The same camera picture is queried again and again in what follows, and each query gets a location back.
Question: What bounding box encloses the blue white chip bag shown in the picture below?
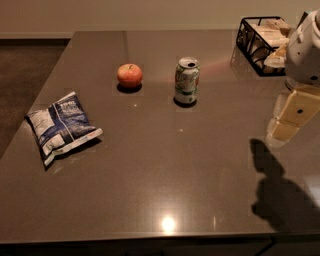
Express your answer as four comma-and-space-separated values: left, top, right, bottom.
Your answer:
25, 92, 103, 166

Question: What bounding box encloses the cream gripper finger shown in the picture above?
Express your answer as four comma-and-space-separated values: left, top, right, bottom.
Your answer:
266, 118, 299, 148

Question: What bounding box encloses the napkin stack in basket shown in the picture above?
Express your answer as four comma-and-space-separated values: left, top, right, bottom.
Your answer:
247, 18, 291, 75

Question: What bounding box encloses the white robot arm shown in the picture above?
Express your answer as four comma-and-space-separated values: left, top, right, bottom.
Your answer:
266, 10, 320, 147

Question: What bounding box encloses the black wire basket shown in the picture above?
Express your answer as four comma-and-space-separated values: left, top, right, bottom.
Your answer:
236, 16, 291, 77

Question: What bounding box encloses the green white soda can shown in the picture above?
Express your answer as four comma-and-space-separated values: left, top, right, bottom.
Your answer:
174, 57, 200, 105

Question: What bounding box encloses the red apple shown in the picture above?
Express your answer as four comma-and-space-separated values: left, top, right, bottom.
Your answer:
117, 64, 143, 89

